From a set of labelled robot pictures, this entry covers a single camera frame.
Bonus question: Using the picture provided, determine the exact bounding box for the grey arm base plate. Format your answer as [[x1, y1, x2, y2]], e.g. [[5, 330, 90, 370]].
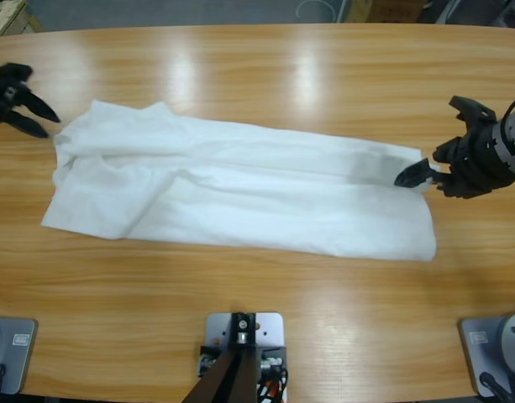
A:
[[457, 312, 515, 398], [0, 317, 39, 395]]

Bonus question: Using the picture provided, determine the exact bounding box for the dark camera post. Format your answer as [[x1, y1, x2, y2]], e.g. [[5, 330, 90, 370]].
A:
[[185, 311, 258, 403]]

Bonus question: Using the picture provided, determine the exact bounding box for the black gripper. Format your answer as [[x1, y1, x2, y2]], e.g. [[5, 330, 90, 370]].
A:
[[393, 125, 515, 199], [0, 74, 61, 139]]

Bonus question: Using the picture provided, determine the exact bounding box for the white mounting block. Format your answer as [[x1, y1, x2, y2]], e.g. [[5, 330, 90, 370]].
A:
[[197, 311, 290, 403]]

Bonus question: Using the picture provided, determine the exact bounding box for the thin white cable loop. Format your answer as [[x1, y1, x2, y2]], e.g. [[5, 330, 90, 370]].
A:
[[297, 0, 338, 20]]

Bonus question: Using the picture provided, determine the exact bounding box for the white t-shirt with black logo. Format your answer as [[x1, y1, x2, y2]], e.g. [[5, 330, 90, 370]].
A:
[[40, 98, 441, 264]]

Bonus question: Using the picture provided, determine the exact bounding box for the cardboard box stack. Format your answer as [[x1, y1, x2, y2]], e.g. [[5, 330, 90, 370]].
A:
[[0, 0, 42, 39]]

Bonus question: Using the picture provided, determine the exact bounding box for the brown cardboard box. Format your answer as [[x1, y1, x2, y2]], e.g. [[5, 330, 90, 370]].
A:
[[344, 0, 430, 24]]

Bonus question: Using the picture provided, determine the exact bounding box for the dark background equipment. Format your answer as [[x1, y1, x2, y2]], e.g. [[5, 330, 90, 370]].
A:
[[420, 0, 515, 29]]

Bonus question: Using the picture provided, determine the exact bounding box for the round grey base disc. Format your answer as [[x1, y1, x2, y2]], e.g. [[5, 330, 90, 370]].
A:
[[494, 311, 515, 374]]

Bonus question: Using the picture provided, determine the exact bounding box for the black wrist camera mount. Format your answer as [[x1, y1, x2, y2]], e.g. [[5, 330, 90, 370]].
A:
[[448, 95, 497, 125], [0, 61, 34, 83]]

